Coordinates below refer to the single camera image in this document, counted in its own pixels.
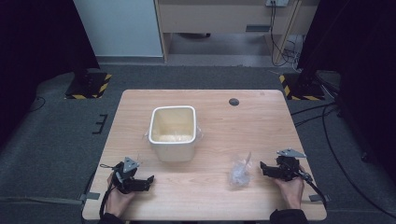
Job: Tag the grey table clamp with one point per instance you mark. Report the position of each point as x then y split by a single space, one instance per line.
90 196
319 198

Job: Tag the black stand base striped tape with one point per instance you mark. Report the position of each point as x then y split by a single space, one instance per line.
88 85
303 87

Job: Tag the white square plastic bin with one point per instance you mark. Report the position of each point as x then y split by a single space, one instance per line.
173 137

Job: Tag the person's left hand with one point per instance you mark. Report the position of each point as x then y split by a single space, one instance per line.
117 200

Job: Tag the white cabinet panel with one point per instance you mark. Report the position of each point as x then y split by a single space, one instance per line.
118 28

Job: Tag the person's right hand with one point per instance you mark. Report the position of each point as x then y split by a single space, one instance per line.
291 193

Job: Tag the clear plastic bag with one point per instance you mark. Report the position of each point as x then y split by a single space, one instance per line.
239 172

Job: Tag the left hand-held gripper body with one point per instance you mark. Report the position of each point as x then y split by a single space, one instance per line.
124 178

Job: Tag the grey power strip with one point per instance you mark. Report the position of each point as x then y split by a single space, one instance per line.
277 2

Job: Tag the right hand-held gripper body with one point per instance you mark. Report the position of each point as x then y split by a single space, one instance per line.
288 166

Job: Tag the black curtain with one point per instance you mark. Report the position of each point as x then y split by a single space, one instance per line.
358 62
34 46

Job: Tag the black table grommet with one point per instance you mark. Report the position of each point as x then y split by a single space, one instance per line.
233 101

